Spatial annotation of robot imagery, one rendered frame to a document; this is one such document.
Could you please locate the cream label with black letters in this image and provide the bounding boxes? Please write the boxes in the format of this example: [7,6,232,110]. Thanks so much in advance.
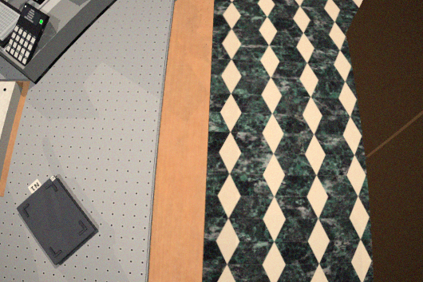
[28,179,41,193]

